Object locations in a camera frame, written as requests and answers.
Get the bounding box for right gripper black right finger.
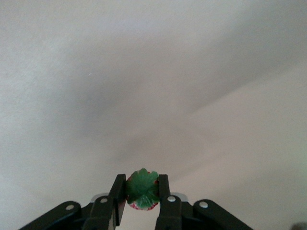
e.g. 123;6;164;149
154;173;254;230

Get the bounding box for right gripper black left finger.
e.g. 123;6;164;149
19;173;128;230

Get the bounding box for red strawberry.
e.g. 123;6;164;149
126;167;160;211

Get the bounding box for brown table cover mat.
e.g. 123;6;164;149
0;0;307;230

